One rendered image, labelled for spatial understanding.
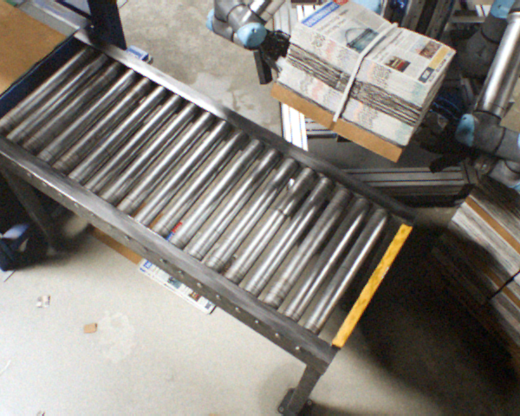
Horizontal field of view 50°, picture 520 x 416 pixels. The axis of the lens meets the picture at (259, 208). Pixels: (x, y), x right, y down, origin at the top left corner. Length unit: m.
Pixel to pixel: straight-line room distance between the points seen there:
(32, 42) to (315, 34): 1.12
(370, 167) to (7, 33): 1.53
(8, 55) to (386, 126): 1.34
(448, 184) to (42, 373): 1.85
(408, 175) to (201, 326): 1.10
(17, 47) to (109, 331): 1.14
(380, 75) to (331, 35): 0.16
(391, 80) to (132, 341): 1.50
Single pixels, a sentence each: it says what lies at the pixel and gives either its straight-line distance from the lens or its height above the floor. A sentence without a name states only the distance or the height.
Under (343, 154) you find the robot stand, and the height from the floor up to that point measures 0.21.
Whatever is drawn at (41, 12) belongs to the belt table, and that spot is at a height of 0.80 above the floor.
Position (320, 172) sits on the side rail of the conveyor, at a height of 0.80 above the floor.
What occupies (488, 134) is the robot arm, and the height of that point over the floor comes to 1.13.
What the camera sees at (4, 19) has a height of 0.80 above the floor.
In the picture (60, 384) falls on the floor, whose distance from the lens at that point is 2.40.
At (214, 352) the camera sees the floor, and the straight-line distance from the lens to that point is 2.33.
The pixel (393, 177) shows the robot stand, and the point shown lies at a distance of 2.50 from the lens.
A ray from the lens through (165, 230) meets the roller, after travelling 1.65.
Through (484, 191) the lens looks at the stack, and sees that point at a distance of 1.96.
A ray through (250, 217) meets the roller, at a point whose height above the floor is 0.80.
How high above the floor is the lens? 2.25
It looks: 61 degrees down
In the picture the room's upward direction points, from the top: 5 degrees clockwise
